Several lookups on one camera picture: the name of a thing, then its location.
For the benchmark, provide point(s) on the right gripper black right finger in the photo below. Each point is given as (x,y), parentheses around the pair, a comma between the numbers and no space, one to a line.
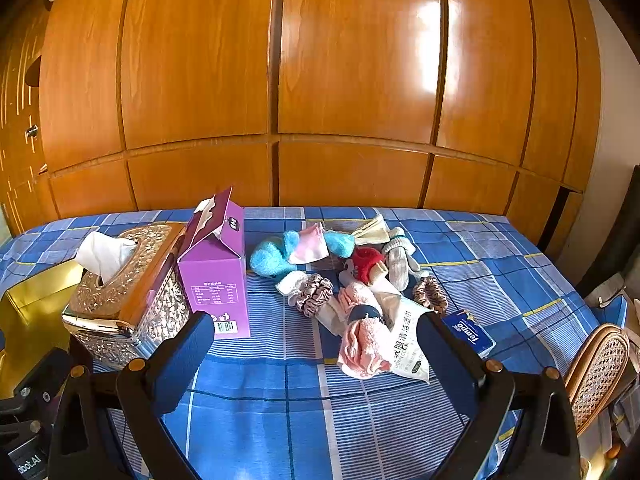
(483,396)

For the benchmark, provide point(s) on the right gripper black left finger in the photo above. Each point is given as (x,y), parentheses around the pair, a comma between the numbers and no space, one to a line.
(149,389)

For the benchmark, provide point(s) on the blue tempo tissue pack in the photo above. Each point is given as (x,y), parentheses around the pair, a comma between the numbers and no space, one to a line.
(467,329)

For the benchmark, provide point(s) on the white printed packet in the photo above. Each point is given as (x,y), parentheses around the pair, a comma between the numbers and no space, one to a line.
(402,315)

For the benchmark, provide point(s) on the brown satin scrunchie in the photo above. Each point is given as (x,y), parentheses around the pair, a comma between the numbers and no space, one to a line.
(428,293)

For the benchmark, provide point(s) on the white knitted glove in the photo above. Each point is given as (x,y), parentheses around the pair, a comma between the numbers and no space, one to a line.
(401,265)

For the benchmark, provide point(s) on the red knitted cloth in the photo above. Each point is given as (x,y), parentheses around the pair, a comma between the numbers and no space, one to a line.
(369,265)

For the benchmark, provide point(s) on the fluffy blue cloth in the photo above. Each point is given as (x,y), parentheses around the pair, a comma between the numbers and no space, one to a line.
(269,258)

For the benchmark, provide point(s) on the beige mesh cloth bundle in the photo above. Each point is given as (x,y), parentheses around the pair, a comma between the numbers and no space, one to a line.
(372,232)

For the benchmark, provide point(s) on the mauve satin scrunchie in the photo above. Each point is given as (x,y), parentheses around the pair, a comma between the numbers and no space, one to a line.
(311,295)

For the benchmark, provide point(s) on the ornate silver tissue box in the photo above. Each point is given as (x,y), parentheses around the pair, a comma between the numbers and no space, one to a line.
(130,315)

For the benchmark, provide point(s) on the gold tray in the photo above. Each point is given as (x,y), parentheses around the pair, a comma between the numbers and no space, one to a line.
(31,320)

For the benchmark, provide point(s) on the wicker chair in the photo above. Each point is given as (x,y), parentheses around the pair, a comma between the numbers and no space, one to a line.
(595,373)

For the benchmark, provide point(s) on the blue plaid tablecloth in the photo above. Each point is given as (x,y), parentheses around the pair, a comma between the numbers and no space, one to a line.
(296,343)

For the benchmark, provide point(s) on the purple carton box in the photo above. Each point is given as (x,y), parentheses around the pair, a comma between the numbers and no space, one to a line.
(212,267)

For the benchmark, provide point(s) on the white tissue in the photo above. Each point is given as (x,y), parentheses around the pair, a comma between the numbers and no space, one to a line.
(104,255)

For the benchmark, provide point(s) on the pink face mask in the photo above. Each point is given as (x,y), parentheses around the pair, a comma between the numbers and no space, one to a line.
(310,247)

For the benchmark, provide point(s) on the wooden wall cabinet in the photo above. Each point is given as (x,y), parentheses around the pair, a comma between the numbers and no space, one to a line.
(469,105)

